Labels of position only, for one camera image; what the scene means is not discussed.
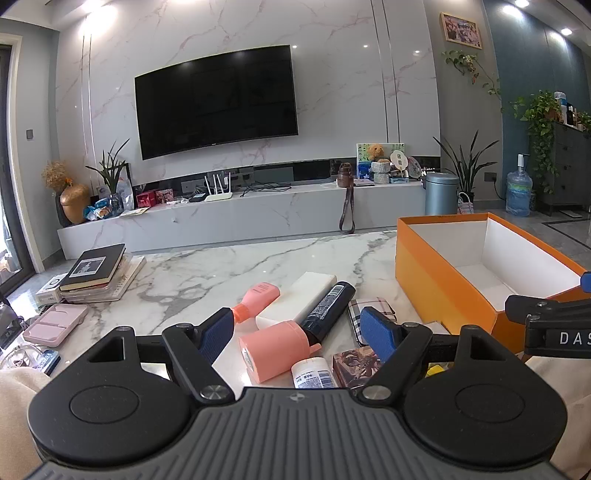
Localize orange cardboard box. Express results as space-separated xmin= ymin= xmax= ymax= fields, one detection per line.
xmin=394 ymin=212 xmax=591 ymax=354

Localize bottles on dresser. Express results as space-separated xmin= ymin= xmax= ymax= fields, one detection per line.
xmin=554 ymin=91 xmax=591 ymax=131

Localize black cables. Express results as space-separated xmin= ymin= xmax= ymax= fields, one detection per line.
xmin=239 ymin=181 xmax=293 ymax=198

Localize golden vase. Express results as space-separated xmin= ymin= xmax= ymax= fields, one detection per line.
xmin=60 ymin=183 xmax=92 ymax=225

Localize blue water jug with pump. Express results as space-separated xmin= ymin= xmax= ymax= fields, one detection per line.
xmin=505 ymin=154 xmax=533 ymax=217

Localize small green potted plant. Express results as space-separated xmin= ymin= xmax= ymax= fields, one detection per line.
xmin=85 ymin=138 xmax=132 ymax=197

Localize pink flat case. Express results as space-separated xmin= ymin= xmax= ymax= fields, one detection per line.
xmin=23 ymin=303 xmax=89 ymax=347

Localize trailing wall plant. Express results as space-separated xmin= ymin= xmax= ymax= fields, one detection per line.
xmin=442 ymin=48 xmax=504 ymax=112

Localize blue-grey trash can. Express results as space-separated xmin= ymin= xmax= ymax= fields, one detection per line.
xmin=424 ymin=172 xmax=460 ymax=216

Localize brown bag with strap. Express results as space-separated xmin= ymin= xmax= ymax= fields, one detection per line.
xmin=337 ymin=162 xmax=356 ymax=234

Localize dark grey dresser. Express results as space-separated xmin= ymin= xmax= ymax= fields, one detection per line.
xmin=529 ymin=121 xmax=591 ymax=216

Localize dark patterned small box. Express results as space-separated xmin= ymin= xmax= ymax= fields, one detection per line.
xmin=332 ymin=346 xmax=384 ymax=391

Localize snack bags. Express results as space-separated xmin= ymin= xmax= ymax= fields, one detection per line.
xmin=83 ymin=198 xmax=114 ymax=220

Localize framed wall picture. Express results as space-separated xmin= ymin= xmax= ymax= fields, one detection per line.
xmin=440 ymin=11 xmax=484 ymax=51

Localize tall leafy floor plant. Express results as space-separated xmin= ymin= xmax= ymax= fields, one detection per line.
xmin=433 ymin=130 xmax=502 ymax=204

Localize glass sliding door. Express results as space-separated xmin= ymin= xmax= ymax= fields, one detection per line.
xmin=0 ymin=32 xmax=40 ymax=287

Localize white rectangular box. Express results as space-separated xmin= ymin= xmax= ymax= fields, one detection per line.
xmin=255 ymin=271 xmax=337 ymax=330

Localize cream cloth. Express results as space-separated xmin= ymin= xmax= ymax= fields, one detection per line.
xmin=0 ymin=367 xmax=52 ymax=480

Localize dried flower bunch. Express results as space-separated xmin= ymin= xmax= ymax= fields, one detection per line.
xmin=41 ymin=161 xmax=71 ymax=192

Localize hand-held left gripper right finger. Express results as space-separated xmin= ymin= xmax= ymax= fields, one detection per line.
xmin=352 ymin=306 xmax=509 ymax=403

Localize colourful painting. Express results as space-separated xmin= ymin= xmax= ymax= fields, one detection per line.
xmin=356 ymin=143 xmax=406 ymax=182

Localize marble television console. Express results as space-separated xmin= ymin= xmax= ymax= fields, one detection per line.
xmin=57 ymin=178 xmax=445 ymax=260

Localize plaid wallet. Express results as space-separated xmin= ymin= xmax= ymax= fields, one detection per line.
xmin=348 ymin=298 xmax=398 ymax=345

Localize trailing plant on dresser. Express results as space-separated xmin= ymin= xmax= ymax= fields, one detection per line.
xmin=510 ymin=91 xmax=563 ymax=195

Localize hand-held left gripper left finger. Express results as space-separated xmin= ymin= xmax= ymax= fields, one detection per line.
xmin=88 ymin=307 xmax=237 ymax=407

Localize pink pump bottle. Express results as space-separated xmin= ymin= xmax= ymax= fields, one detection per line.
xmin=231 ymin=281 xmax=281 ymax=326

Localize white wifi router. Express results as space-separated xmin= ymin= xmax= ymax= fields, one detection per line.
xmin=203 ymin=172 xmax=234 ymax=203

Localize stack of books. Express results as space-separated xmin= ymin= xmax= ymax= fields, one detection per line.
xmin=59 ymin=251 xmax=147 ymax=304

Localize black notebook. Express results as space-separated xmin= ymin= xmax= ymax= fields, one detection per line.
xmin=59 ymin=243 xmax=127 ymax=292

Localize black cylindrical bottle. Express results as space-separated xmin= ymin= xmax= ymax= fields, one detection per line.
xmin=300 ymin=281 xmax=357 ymax=347

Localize pink cylindrical cup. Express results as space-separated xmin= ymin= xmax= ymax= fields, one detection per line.
xmin=239 ymin=320 xmax=322 ymax=384

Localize white lotion tube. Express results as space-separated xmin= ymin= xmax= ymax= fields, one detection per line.
xmin=291 ymin=356 xmax=339 ymax=389

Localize wall-mounted black television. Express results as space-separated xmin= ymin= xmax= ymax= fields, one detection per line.
xmin=134 ymin=45 xmax=299 ymax=161

